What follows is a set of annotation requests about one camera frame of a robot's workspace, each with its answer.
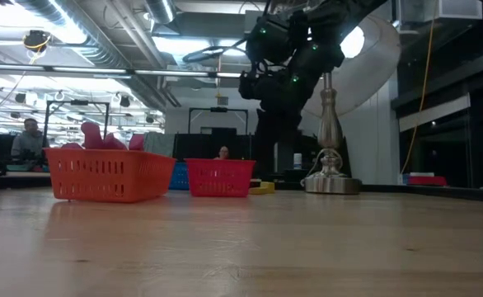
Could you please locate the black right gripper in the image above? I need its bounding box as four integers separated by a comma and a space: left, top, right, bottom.
252, 106, 305, 180

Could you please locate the yellow block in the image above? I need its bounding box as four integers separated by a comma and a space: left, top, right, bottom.
248, 181, 276, 196

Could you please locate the person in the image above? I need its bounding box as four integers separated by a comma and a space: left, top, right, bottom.
213, 145, 232, 161
10, 118, 47, 166

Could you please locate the red plastic basket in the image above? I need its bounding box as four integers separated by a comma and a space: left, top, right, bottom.
184, 158, 257, 198

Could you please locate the black partition panel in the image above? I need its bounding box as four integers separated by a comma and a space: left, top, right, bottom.
172, 132, 254, 162

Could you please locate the silver table lamp white shade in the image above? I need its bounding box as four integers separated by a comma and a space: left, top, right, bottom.
301, 10, 402, 196

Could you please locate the blue plastic basket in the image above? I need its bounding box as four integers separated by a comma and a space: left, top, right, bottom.
168, 161, 191, 191

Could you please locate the grey fabric chair back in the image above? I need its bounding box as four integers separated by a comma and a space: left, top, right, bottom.
143, 131, 176, 158

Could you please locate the orange plastic basket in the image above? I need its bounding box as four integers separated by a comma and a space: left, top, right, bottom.
43, 147, 177, 204

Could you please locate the red box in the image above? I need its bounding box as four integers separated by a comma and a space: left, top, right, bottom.
408, 176, 448, 187

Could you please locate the white ceiling unit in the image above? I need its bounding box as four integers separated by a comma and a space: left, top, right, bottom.
397, 0, 483, 24

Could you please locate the black yellow ceiling reel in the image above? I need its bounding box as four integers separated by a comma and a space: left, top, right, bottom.
21, 29, 52, 54

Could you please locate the white lamp cord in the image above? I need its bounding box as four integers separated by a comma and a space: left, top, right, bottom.
300, 147, 342, 187

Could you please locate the black gantry frame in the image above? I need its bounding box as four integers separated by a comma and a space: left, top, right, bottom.
187, 106, 250, 135
42, 100, 111, 149

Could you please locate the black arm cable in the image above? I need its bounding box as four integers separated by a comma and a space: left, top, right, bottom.
182, 37, 249, 64

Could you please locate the yellow cable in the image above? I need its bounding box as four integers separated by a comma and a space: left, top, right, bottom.
401, 0, 438, 175

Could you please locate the black aluminium table frame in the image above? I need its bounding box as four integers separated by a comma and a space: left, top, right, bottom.
360, 184, 483, 204

